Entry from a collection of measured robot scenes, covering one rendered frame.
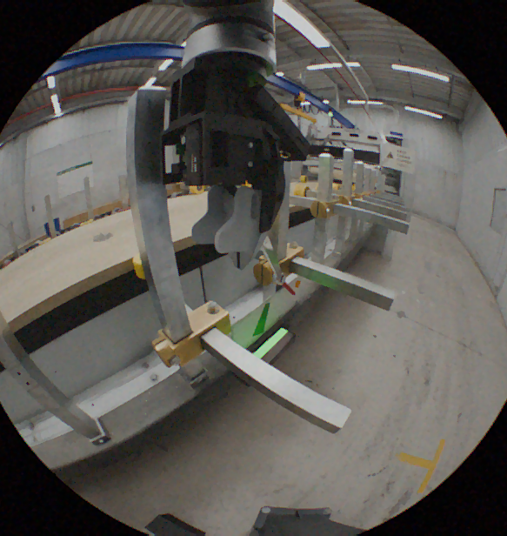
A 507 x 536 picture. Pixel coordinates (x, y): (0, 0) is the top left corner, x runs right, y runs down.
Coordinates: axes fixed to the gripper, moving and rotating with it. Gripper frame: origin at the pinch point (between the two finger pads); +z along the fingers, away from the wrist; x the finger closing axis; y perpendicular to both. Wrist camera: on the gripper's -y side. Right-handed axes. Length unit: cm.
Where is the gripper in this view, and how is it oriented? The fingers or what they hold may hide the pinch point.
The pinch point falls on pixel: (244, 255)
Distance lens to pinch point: 22.8
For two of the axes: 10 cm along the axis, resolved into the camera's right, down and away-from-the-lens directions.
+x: 7.5, 3.1, -5.8
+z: 0.0, 8.8, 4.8
